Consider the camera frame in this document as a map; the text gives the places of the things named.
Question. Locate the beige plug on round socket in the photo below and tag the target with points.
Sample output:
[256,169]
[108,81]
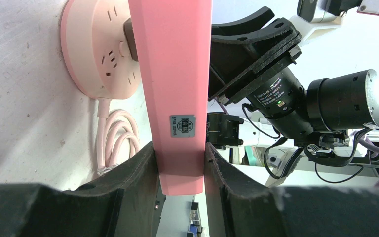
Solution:
[129,35]

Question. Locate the pink triangular power strip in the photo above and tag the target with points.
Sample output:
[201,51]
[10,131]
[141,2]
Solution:
[173,39]

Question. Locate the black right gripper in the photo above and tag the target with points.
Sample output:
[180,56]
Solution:
[250,58]

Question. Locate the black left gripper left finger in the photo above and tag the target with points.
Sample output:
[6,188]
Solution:
[124,202]

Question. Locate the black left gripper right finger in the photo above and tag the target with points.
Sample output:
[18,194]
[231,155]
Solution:
[239,206]

